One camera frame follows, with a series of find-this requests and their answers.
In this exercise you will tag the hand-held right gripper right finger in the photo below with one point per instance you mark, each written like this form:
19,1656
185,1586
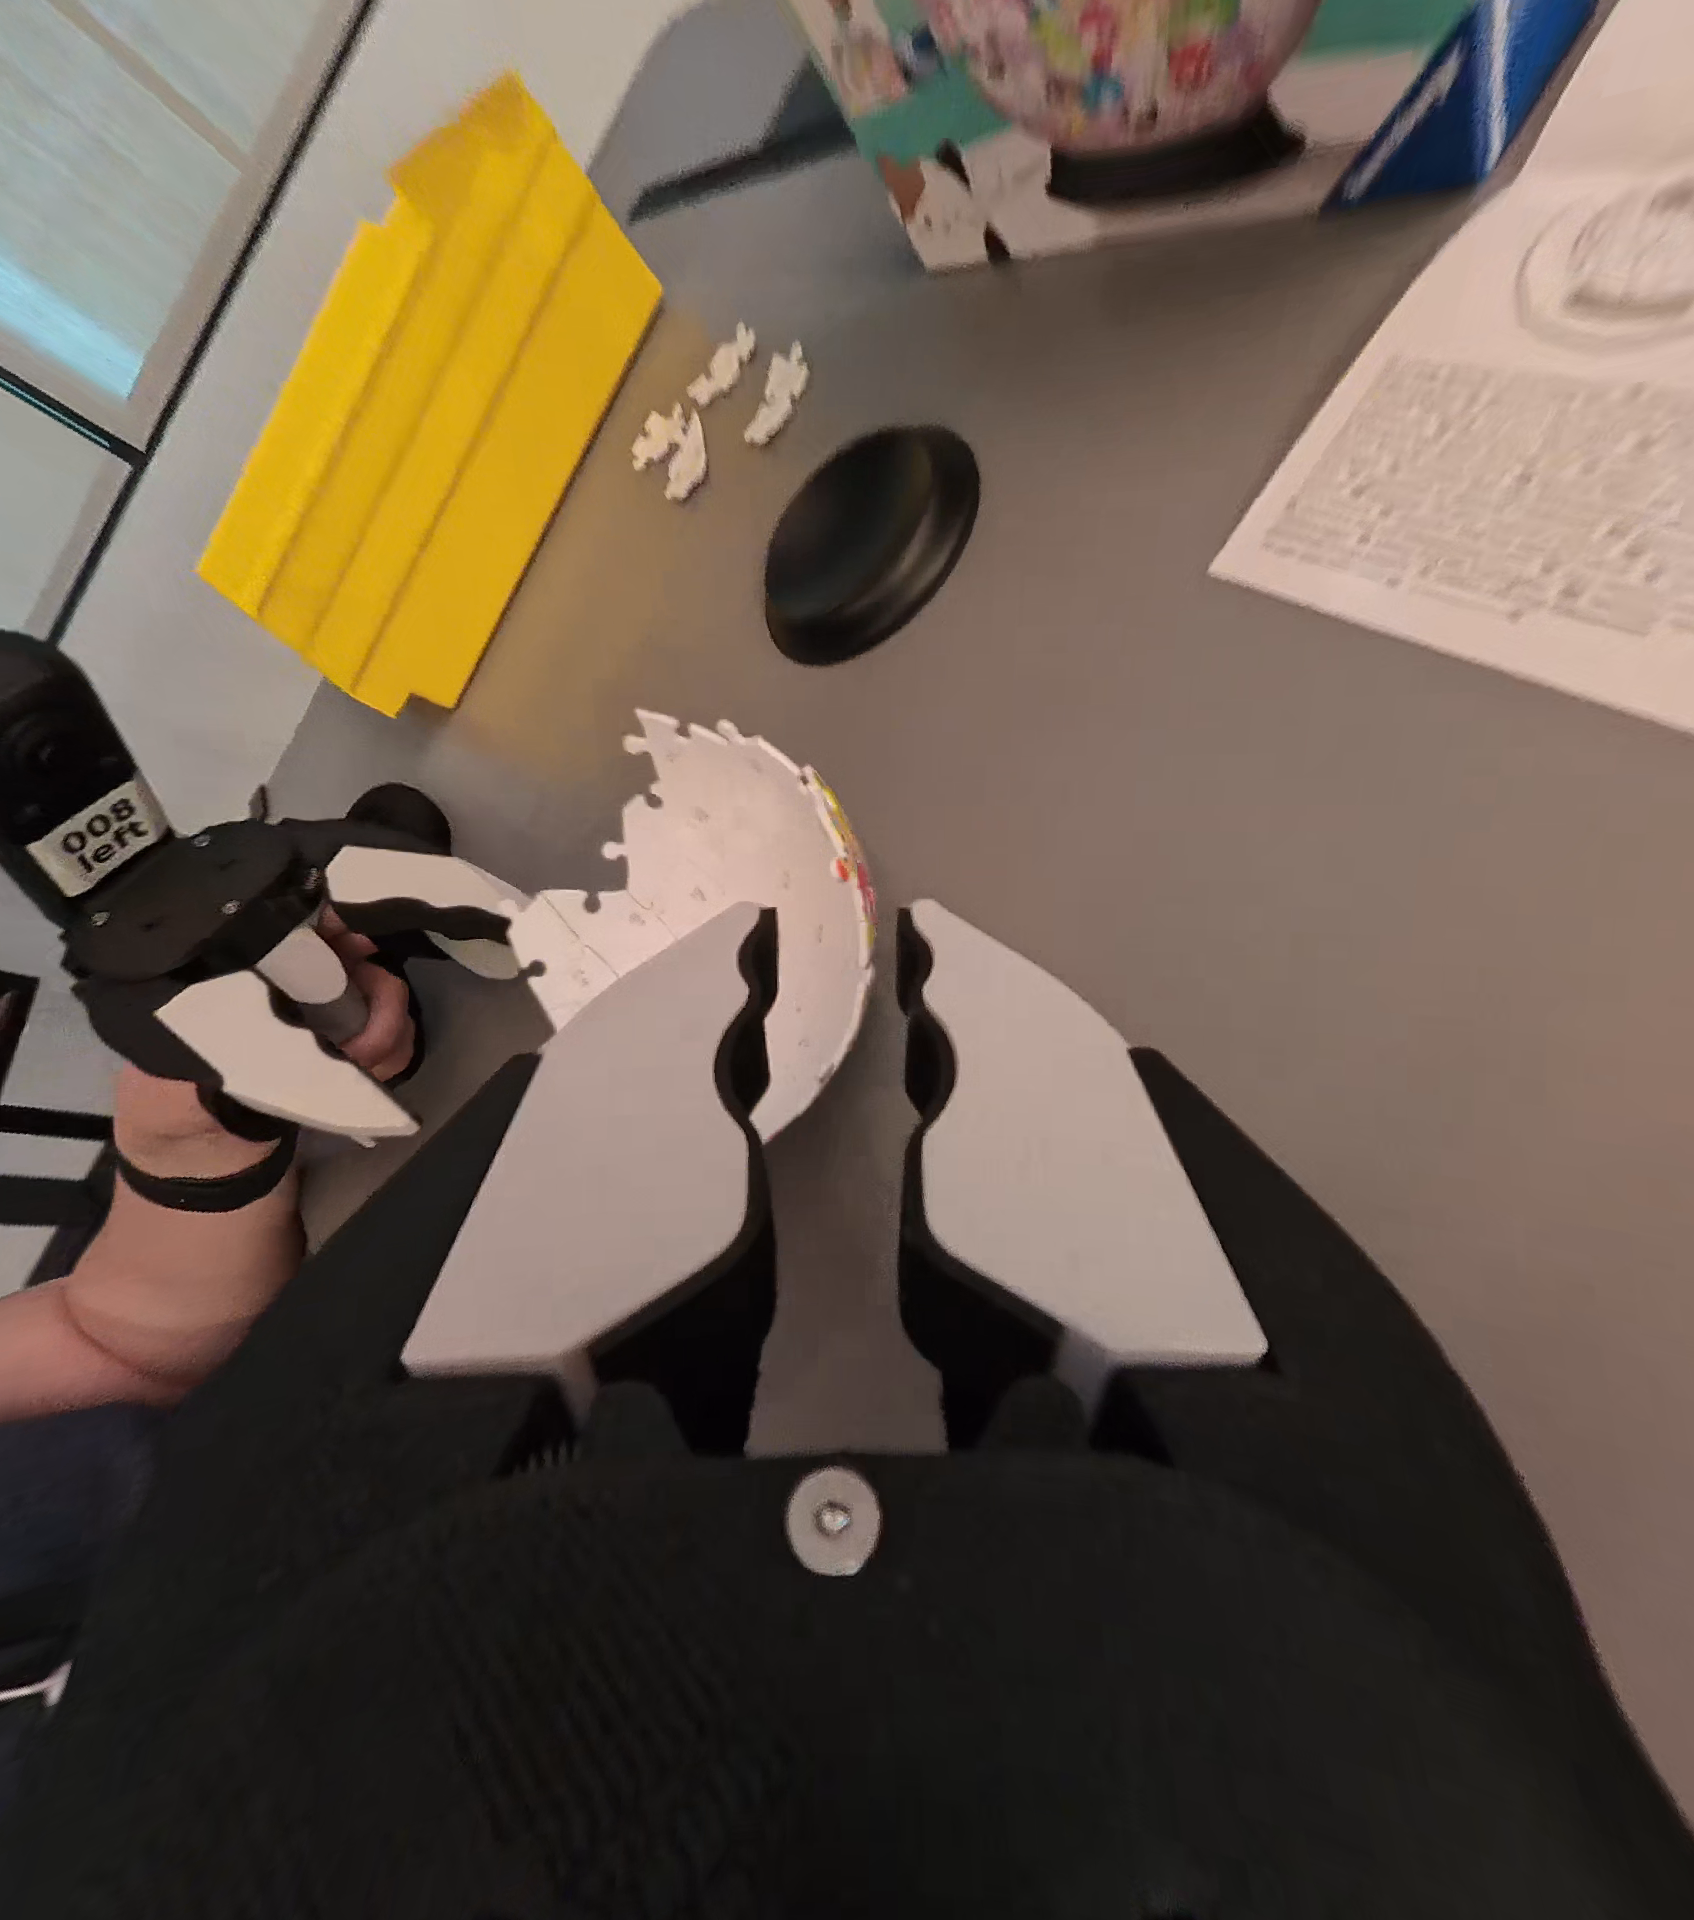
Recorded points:
1087,1199

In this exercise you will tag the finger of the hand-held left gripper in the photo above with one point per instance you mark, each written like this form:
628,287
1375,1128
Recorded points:
278,1064
427,899

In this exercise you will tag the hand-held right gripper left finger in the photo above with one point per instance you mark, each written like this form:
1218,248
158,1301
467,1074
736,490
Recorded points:
593,1216

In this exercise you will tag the assembled white puzzle section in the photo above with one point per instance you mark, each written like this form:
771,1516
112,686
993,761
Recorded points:
744,887

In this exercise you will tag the person's left forearm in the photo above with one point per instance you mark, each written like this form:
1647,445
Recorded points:
143,1305

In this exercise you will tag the scattered loose puzzle pieces group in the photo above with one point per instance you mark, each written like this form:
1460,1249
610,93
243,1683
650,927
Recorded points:
698,421

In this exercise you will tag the black round ball stand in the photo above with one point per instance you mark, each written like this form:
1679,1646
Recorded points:
871,541

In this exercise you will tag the colourful puzzle box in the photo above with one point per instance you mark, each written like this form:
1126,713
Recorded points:
1087,90

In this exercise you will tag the person's left hand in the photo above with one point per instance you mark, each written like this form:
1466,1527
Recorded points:
381,1006

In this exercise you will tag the black wristband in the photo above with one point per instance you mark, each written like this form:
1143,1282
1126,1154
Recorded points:
202,1181

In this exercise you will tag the yellow storage bin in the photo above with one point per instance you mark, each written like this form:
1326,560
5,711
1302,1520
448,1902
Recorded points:
427,421

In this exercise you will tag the large window with blinds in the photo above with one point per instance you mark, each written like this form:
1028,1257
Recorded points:
38,210

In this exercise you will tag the white instruction leaflet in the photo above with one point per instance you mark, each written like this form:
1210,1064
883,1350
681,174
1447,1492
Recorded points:
1567,451

